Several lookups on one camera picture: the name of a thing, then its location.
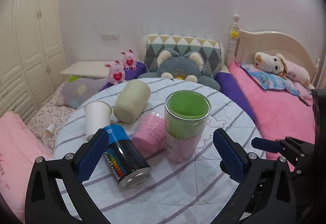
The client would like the clear jar green pink paper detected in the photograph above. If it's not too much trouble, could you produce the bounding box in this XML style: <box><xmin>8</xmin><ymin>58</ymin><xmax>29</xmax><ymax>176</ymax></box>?
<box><xmin>165</xmin><ymin>90</ymin><xmax>211</xmax><ymax>163</ymax></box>

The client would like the pink fleece blanket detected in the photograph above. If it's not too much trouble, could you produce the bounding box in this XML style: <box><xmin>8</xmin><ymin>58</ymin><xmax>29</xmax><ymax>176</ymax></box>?
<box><xmin>228</xmin><ymin>63</ymin><xmax>315</xmax><ymax>144</ymax></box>

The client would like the grey flower cushion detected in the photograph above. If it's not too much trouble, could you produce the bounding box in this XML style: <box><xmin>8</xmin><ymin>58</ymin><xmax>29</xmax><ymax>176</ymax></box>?
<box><xmin>56</xmin><ymin>76</ymin><xmax>108</xmax><ymax>109</ymax></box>

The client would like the pink quilt left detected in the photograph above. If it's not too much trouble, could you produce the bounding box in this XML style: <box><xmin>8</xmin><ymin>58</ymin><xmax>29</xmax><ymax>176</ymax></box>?
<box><xmin>0</xmin><ymin>111</ymin><xmax>53</xmax><ymax>222</ymax></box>

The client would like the cream wooden bed headboard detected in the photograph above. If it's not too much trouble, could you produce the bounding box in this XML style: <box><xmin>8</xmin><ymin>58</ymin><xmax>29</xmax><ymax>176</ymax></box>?
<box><xmin>224</xmin><ymin>14</ymin><xmax>320</xmax><ymax>87</ymax></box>

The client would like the blue cartoon pillow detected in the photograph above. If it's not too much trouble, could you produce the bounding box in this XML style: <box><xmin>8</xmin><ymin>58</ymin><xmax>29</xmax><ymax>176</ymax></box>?
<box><xmin>241</xmin><ymin>63</ymin><xmax>299</xmax><ymax>96</ymax></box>

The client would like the pale green ceramic cup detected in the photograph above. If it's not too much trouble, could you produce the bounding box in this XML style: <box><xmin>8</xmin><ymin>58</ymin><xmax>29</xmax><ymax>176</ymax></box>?
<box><xmin>113</xmin><ymin>79</ymin><xmax>151</xmax><ymax>124</ymax></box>

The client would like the clear cup pink paper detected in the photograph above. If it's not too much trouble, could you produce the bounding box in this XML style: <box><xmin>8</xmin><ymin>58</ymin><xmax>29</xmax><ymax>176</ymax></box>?
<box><xmin>131</xmin><ymin>111</ymin><xmax>165</xmax><ymax>158</ymax></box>

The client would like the pink pig plush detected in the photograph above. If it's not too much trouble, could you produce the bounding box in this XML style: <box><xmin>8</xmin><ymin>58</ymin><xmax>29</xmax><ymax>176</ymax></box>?
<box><xmin>121</xmin><ymin>49</ymin><xmax>137</xmax><ymax>71</ymax></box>
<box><xmin>105</xmin><ymin>60</ymin><xmax>126</xmax><ymax>85</ymax></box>

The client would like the grey cat plush cushion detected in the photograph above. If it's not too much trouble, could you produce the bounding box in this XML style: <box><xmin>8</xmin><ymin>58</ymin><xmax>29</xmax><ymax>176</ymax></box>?
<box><xmin>138</xmin><ymin>49</ymin><xmax>220</xmax><ymax>91</ymax></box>

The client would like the heart patterned sheet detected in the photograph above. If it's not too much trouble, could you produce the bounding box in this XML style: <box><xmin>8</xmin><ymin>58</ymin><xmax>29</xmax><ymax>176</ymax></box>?
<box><xmin>27</xmin><ymin>82</ymin><xmax>75</xmax><ymax>153</ymax></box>

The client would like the white paper cup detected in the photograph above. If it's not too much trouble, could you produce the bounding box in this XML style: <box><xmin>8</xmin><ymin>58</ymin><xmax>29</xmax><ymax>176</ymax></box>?
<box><xmin>85</xmin><ymin>100</ymin><xmax>112</xmax><ymax>141</ymax></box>

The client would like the black blue can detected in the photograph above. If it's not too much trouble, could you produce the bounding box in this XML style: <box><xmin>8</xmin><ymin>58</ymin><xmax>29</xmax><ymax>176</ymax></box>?
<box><xmin>104</xmin><ymin>125</ymin><xmax>151</xmax><ymax>189</ymax></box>

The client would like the yellow star sticker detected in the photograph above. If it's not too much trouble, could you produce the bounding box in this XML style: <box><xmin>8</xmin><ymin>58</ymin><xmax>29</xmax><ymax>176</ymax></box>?
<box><xmin>230</xmin><ymin>30</ymin><xmax>239</xmax><ymax>39</ymax></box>

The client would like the white bedside table top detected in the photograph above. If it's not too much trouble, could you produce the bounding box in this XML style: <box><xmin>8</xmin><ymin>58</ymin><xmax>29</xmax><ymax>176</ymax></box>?
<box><xmin>60</xmin><ymin>61</ymin><xmax>114</xmax><ymax>79</ymax></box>

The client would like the small paper tube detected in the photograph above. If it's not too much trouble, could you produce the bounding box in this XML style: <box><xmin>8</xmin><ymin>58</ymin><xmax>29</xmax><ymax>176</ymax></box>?
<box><xmin>45</xmin><ymin>124</ymin><xmax>55</xmax><ymax>138</ymax></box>

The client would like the white wall socket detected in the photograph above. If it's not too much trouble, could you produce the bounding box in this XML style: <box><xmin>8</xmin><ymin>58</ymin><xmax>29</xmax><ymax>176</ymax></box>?
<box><xmin>102</xmin><ymin>33</ymin><xmax>119</xmax><ymax>41</ymax></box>

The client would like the triangle patterned quilt cover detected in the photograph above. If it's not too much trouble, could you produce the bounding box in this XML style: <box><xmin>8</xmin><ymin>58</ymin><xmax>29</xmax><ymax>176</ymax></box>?
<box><xmin>142</xmin><ymin>34</ymin><xmax>224</xmax><ymax>78</ymax></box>

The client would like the cream dog plush toy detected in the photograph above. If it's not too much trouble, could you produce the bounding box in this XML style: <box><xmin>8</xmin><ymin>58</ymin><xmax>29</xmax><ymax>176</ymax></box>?
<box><xmin>254</xmin><ymin>52</ymin><xmax>287</xmax><ymax>79</ymax></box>

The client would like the purple blanket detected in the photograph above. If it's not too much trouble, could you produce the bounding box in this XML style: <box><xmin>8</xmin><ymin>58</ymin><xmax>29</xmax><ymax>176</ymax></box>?
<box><xmin>214</xmin><ymin>72</ymin><xmax>255</xmax><ymax>122</ymax></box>

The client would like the cream built-in wardrobe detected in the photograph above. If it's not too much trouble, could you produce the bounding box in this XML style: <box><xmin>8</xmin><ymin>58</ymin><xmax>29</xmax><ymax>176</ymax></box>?
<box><xmin>1</xmin><ymin>0</ymin><xmax>67</xmax><ymax>122</ymax></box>

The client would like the pink pig plush rear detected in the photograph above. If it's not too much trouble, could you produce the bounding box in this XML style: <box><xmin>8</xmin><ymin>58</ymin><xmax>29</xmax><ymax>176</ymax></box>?
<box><xmin>121</xmin><ymin>49</ymin><xmax>137</xmax><ymax>71</ymax></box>

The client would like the pink pig plush front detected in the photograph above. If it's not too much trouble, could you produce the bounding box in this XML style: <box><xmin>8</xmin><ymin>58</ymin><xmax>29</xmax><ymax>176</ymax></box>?
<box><xmin>105</xmin><ymin>60</ymin><xmax>126</xmax><ymax>85</ymax></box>

